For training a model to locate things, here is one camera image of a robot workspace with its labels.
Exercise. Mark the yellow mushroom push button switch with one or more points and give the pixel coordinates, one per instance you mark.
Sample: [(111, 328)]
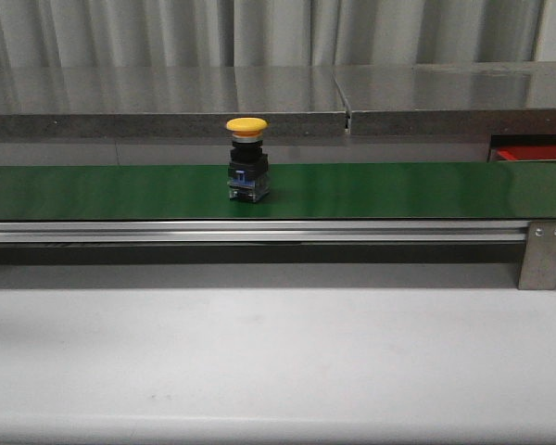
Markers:
[(248, 172)]

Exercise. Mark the left grey stone slab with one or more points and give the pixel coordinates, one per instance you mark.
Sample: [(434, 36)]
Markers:
[(172, 102)]

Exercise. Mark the grey stone slab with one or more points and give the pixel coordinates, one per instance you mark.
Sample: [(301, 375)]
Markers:
[(172, 102), (492, 98)]

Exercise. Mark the green conveyor belt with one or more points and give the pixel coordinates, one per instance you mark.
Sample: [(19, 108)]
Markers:
[(431, 190)]

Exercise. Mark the right grey stone slab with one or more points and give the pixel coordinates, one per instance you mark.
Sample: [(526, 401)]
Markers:
[(492, 98)]

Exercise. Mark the red plastic tray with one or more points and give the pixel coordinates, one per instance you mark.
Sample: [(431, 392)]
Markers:
[(523, 153)]

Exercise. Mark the white pleated curtain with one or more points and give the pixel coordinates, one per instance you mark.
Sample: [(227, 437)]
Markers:
[(66, 34)]

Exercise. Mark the steel conveyor support bracket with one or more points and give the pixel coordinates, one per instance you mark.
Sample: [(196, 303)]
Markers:
[(538, 270)]

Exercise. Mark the aluminium conveyor side rail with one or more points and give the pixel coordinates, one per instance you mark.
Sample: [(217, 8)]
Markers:
[(254, 231)]

